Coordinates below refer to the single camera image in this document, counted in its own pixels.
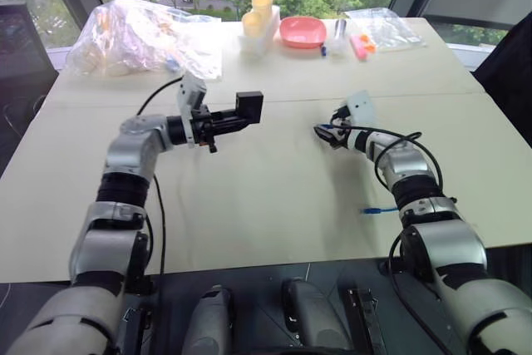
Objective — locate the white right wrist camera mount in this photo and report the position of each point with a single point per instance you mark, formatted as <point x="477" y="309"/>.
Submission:
<point x="361" y="105"/>

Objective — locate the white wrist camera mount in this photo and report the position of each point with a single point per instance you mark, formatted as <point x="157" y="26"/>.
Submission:
<point x="361" y="105"/>
<point x="190" y="91"/>

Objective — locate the pink plastic bowl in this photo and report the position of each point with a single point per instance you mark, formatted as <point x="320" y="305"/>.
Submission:
<point x="302" y="33"/>

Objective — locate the large clear plastic bag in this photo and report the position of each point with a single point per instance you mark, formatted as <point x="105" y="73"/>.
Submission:
<point x="124" y="39"/>

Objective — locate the tall yellow plastic cup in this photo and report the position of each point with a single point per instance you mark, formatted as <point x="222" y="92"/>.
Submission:
<point x="262" y="6"/>

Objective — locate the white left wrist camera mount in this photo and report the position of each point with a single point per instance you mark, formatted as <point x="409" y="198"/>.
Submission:
<point x="190" y="91"/>

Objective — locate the short yellow plastic cup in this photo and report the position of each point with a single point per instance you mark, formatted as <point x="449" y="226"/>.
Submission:
<point x="251" y="24"/>

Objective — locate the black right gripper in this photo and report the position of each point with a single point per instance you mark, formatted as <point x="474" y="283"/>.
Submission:
<point x="341" y="124"/>

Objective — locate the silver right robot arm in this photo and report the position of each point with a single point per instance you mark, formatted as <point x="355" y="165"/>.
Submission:
<point x="440" y="247"/>

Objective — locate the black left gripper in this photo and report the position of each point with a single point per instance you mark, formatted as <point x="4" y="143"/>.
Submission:
<point x="203" y="124"/>

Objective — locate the orange plastic piece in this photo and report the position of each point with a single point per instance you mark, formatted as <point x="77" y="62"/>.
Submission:
<point x="368" y="43"/>

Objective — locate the grey rounded shape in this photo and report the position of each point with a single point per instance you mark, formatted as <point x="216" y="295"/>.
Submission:
<point x="210" y="321"/>
<point x="309" y="317"/>

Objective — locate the flat clear plastic bag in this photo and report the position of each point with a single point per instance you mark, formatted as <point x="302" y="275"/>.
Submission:
<point x="395" y="28"/>

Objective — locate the pink rectangular block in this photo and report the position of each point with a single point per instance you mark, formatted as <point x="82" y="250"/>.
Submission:
<point x="358" y="48"/>

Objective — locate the blue marker cap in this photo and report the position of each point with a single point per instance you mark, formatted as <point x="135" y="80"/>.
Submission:
<point x="323" y="52"/>

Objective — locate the black chair back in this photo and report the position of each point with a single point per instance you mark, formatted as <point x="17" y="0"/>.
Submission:
<point x="509" y="76"/>

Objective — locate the white plastic container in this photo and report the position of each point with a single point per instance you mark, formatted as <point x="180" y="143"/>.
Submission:
<point x="254" y="45"/>

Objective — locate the black flat bar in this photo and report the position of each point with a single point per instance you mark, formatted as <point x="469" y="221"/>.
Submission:
<point x="365" y="317"/>

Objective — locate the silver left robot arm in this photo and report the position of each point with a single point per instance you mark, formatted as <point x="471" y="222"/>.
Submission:
<point x="124" y="151"/>

